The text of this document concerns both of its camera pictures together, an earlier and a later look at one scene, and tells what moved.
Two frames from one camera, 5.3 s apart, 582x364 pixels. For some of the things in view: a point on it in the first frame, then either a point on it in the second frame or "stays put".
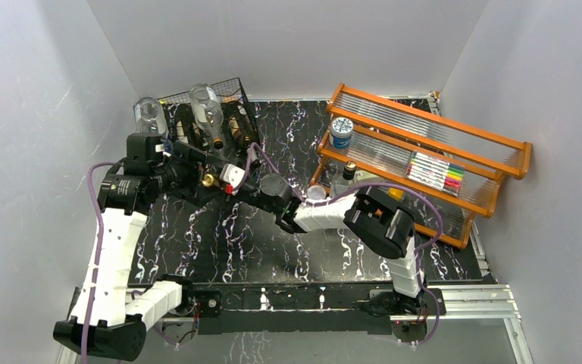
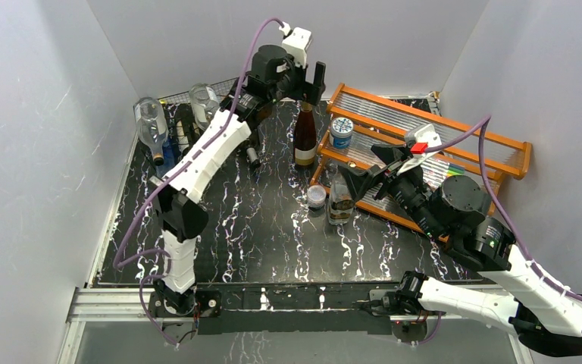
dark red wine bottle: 209,180 -> 305,136
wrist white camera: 145,147 -> 296,42
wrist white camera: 233,175 -> 419,139
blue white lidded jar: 341,130 stays put
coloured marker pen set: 435,172 stays put
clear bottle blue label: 149,117 stays put
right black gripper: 237,196 -> 358,180
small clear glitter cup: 316,192 stays put
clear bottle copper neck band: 208,112 stays put
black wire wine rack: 239,127 stays put
